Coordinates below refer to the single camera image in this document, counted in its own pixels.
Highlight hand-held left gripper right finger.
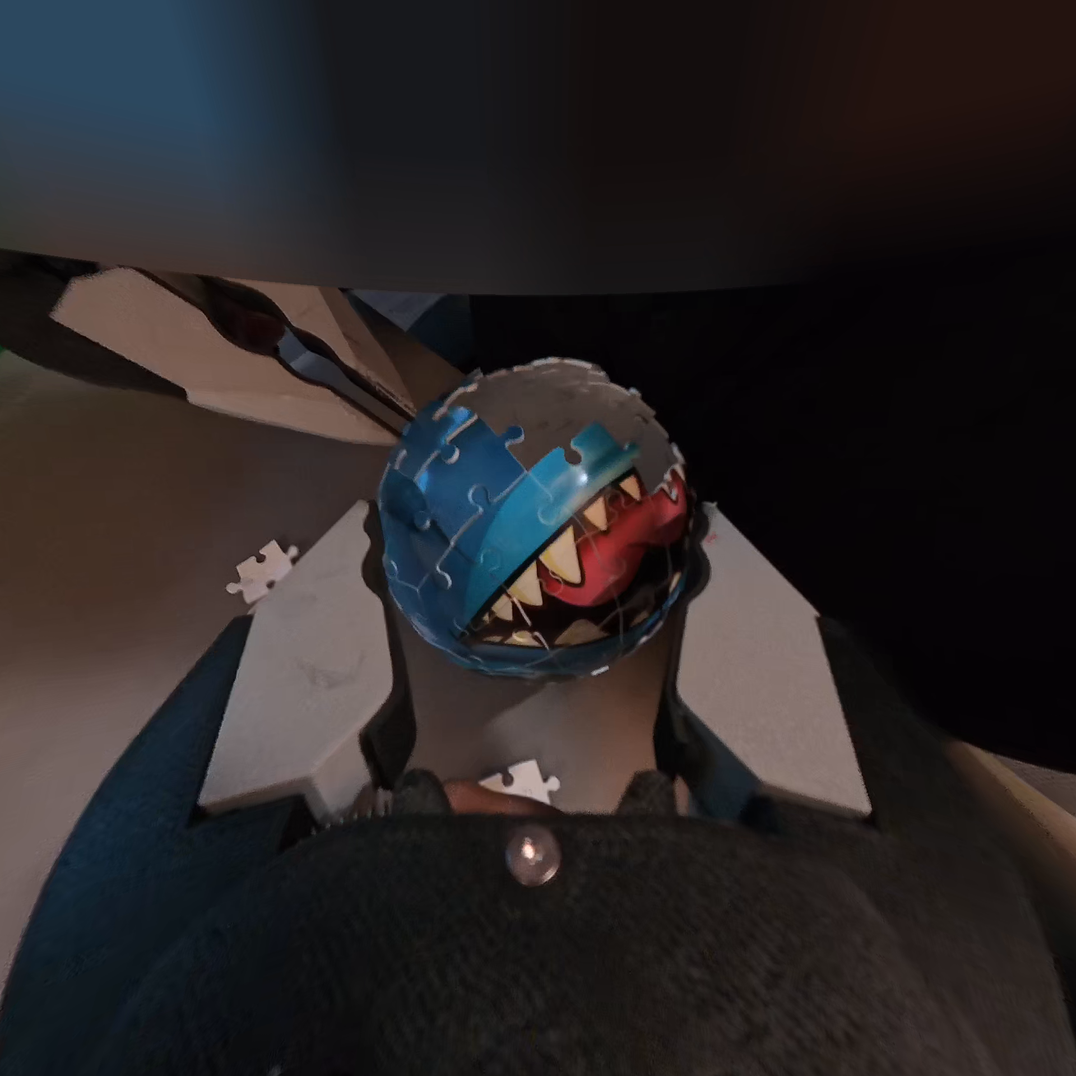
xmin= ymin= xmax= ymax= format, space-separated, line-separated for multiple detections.
xmin=660 ymin=503 xmax=874 ymax=817

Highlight person's black clothing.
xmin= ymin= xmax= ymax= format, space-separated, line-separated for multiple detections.
xmin=471 ymin=286 xmax=1076 ymax=800

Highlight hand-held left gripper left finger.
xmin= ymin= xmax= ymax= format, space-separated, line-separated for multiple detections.
xmin=197 ymin=500 xmax=417 ymax=829

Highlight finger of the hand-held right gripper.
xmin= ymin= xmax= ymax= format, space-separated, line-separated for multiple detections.
xmin=252 ymin=286 xmax=421 ymax=419
xmin=50 ymin=267 xmax=398 ymax=447

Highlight blue puzzle ball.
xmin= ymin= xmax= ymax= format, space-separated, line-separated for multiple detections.
xmin=378 ymin=360 xmax=699 ymax=678

